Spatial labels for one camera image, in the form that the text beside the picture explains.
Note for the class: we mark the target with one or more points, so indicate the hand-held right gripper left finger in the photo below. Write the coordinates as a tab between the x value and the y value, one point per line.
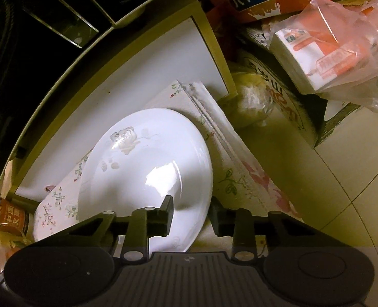
167	214

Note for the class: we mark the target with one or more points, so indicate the yellowish plastic bag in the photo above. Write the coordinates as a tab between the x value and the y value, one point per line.
252	96

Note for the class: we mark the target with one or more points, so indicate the glass mug with red label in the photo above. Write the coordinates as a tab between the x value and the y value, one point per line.
13	216

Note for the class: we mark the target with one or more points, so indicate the white plate with rose print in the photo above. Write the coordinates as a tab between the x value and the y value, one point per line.
150	153

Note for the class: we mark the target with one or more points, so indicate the plastic bag of tissue packs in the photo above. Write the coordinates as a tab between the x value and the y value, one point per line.
320	57

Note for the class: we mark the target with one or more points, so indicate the floral tablecloth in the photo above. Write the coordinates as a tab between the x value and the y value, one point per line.
240	179

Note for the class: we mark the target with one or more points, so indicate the printed cardboard box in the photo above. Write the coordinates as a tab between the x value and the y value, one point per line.
288	108

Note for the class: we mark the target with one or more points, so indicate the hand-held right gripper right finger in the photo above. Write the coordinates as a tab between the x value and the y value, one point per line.
217	220

